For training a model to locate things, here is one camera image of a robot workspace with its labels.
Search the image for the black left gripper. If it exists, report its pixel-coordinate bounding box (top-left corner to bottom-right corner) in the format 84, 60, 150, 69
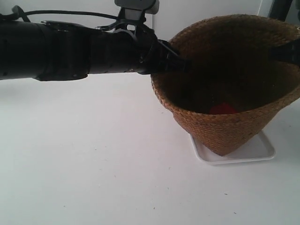
110, 27, 192, 75

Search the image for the brown woven basket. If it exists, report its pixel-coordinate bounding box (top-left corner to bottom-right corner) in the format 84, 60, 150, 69
151, 14, 300, 156

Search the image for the dark red object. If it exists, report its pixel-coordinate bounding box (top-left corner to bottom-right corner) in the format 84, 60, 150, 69
209, 103, 237, 115

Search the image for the white plastic tray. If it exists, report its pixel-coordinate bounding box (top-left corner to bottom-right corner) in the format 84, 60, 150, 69
190, 131, 276, 165

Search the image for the dark vertical post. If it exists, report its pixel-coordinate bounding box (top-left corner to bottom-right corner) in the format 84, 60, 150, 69
268, 0, 293, 21

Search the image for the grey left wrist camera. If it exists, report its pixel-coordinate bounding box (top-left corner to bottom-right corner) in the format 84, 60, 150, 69
114, 0, 160, 21

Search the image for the black cable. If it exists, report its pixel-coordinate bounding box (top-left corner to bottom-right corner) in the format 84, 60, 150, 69
11, 4, 132, 31

